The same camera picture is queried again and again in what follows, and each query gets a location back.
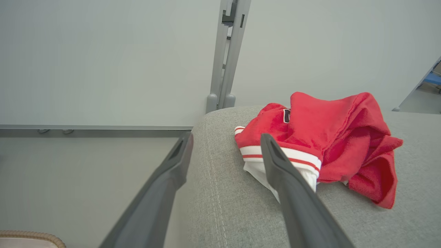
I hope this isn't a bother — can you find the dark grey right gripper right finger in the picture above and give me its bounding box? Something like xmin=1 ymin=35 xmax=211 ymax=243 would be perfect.
xmin=260 ymin=133 xmax=355 ymax=248

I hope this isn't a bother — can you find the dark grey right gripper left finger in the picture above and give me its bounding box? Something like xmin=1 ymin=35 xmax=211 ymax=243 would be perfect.
xmin=99 ymin=132 xmax=194 ymax=248

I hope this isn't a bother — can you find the red garment with white trim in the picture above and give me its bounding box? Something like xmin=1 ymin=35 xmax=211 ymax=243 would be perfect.
xmin=234 ymin=91 xmax=403 ymax=209

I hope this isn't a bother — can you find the wicker basket rim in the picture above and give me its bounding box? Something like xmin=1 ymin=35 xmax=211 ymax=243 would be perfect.
xmin=0 ymin=230 xmax=66 ymax=248

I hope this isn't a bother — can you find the grey fabric sofa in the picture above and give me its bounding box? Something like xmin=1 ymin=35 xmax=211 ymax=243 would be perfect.
xmin=163 ymin=105 xmax=441 ymax=248

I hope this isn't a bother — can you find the grey metal floor rail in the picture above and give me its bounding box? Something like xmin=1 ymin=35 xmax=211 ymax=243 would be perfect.
xmin=0 ymin=124 xmax=193 ymax=138

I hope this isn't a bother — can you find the grey metal partition post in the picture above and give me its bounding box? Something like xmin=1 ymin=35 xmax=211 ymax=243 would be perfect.
xmin=206 ymin=0 xmax=252 ymax=114

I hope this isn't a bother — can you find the blue and grey frame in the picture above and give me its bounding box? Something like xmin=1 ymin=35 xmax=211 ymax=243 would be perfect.
xmin=392 ymin=57 xmax=441 ymax=112

